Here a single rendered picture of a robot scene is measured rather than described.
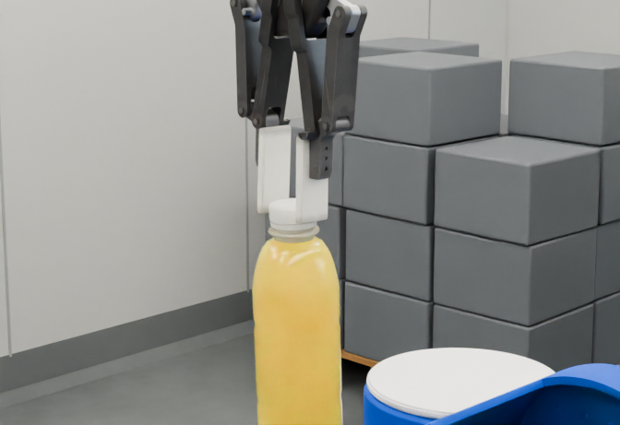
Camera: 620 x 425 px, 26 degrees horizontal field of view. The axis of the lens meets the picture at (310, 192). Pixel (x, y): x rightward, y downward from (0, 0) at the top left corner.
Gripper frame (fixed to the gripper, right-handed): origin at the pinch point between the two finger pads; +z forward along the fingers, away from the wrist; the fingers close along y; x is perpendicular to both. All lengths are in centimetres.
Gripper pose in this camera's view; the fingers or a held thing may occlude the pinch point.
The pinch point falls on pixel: (292, 175)
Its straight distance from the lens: 107.5
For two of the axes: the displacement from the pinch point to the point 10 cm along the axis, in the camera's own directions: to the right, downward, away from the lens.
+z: -0.2, 9.8, 2.1
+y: -6.9, -1.6, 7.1
